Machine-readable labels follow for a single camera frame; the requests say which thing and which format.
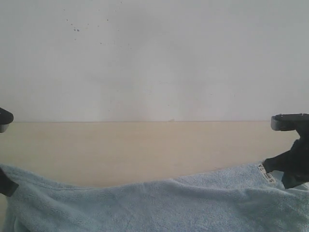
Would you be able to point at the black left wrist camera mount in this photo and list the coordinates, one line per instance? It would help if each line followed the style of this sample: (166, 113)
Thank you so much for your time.
(6, 118)

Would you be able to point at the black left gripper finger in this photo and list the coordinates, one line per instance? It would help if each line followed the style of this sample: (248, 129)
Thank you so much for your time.
(7, 186)

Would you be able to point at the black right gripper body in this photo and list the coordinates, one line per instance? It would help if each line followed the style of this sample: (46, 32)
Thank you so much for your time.
(300, 147)

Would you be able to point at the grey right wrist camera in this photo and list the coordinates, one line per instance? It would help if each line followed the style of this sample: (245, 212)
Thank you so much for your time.
(290, 122)

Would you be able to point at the white towel care label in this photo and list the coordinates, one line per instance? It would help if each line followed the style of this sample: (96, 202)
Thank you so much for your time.
(266, 174)

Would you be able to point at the light blue fleece towel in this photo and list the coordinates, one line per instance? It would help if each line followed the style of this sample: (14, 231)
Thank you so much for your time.
(237, 199)

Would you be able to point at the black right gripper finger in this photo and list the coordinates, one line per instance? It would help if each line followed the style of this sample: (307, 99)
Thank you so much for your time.
(289, 161)
(292, 179)

